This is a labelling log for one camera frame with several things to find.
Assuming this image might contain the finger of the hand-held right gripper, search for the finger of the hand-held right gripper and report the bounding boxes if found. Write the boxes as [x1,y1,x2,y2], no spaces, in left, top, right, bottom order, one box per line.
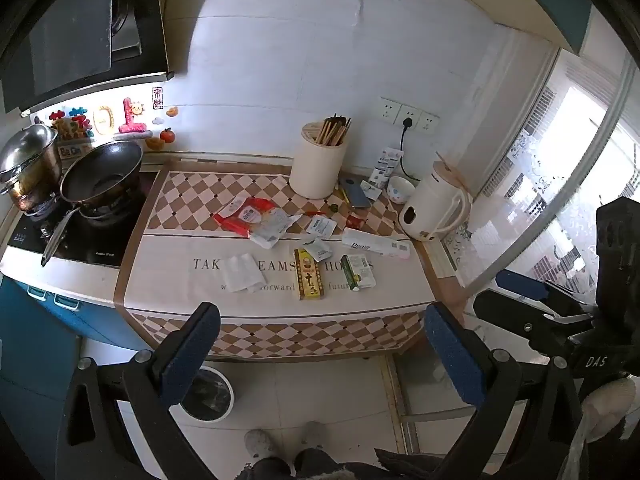
[496,269,597,320]
[472,289,594,357]

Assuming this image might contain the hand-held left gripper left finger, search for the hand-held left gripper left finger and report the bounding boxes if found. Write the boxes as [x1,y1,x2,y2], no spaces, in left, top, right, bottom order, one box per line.
[55,301,222,480]

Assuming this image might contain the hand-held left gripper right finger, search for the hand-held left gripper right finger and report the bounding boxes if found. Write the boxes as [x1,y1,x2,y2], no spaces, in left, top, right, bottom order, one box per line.
[424,302,588,480]

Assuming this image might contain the white round trash bin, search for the white round trash bin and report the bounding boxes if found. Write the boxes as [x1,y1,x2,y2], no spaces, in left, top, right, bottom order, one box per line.
[177,365,236,421]

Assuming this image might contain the red snack packet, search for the red snack packet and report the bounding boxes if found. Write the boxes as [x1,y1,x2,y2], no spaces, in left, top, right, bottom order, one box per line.
[213,197,278,238]

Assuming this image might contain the person's right hand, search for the person's right hand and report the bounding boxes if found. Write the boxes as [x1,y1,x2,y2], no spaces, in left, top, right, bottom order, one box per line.
[581,377,638,441]

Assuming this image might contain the checkered table mat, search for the checkered table mat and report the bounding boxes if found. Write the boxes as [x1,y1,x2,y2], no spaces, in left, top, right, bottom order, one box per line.
[114,160,441,363]

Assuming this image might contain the white tissue paper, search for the white tissue paper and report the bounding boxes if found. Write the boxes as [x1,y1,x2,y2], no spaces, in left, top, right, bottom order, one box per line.
[222,254,266,293]

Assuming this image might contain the patterned glass sliding door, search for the patterned glass sliding door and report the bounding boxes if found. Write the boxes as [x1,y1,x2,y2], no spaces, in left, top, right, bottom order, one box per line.
[465,45,640,291]

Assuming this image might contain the white electric kettle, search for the white electric kettle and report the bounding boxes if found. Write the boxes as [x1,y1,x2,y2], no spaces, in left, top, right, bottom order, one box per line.
[398,160,473,243]

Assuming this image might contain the grey slipper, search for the grey slipper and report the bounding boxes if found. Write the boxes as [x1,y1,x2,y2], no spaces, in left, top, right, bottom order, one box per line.
[243,429,280,461]

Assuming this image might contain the green white box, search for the green white box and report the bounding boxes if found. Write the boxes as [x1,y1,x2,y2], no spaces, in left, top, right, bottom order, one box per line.
[345,253,377,292]

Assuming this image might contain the long white toothpaste box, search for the long white toothpaste box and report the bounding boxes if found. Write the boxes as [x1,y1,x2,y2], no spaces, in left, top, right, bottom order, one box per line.
[341,227,412,261]

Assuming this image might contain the yellow red box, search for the yellow red box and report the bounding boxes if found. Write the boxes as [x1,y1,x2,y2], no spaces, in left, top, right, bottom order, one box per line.
[293,248,325,302]

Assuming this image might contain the black gas stove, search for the black gas stove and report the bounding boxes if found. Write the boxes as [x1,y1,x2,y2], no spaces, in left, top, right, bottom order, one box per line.
[6,170,151,268]

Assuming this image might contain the clear plastic wrapper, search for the clear plastic wrapper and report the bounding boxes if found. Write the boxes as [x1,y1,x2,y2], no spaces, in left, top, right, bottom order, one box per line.
[248,208,303,249]

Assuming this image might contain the blue kitchen cabinet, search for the blue kitchen cabinet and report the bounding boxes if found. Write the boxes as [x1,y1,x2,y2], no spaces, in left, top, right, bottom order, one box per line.
[0,275,151,461]

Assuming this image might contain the white dotted bowl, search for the white dotted bowl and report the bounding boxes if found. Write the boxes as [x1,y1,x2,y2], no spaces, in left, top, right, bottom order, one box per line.
[386,176,416,205]

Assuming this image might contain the small white sachet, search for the small white sachet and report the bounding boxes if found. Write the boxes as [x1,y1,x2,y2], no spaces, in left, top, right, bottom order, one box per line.
[304,239,332,261]
[305,215,337,237]

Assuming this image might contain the person's dark clothing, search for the person's dark clothing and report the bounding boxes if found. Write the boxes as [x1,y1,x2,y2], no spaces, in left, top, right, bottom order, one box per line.
[235,447,481,480]

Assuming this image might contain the white printed carton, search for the white printed carton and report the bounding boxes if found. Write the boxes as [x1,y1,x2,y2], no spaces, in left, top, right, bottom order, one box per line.
[369,147,405,188]

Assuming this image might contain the blue smartphone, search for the blue smartphone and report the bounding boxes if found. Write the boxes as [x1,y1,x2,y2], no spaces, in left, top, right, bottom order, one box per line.
[341,178,373,210]

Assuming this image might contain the black wok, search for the black wok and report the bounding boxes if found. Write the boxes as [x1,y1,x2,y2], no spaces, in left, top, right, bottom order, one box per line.
[40,140,146,267]

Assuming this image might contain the cream chopstick canister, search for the cream chopstick canister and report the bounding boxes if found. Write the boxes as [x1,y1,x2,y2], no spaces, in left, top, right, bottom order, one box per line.
[289,121,349,200]

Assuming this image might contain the bundle of wooden chopsticks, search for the bundle of wooden chopsticks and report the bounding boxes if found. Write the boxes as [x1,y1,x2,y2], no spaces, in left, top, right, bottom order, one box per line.
[314,115,352,147]

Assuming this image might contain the steel pot with lid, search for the steel pot with lid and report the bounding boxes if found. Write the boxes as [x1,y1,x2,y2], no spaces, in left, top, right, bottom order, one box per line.
[0,122,63,213]

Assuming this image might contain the black range hood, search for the black range hood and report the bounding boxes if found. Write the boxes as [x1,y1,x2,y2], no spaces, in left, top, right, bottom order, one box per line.
[0,0,176,116]

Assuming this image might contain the black power cable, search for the black power cable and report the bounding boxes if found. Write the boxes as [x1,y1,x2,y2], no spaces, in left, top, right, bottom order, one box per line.
[398,117,423,183]

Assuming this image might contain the white wall outlet strip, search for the white wall outlet strip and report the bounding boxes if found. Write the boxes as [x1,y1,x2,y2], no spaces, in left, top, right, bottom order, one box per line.
[378,97,441,133]

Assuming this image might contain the colourful wall decorations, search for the colourful wall decorations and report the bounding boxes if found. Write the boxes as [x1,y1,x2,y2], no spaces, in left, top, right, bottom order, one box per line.
[49,86,181,158]

